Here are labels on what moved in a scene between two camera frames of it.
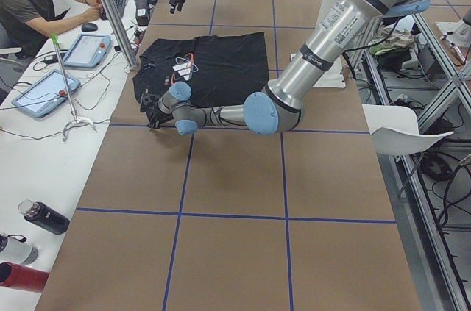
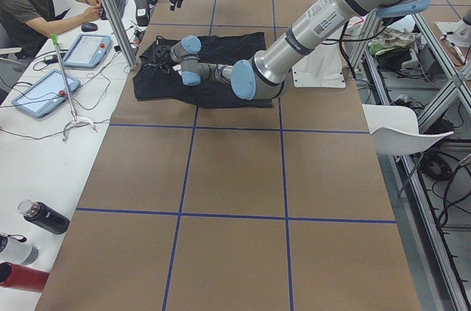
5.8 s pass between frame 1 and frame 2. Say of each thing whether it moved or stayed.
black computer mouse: stayed
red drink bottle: stayed
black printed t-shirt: stayed
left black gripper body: moved
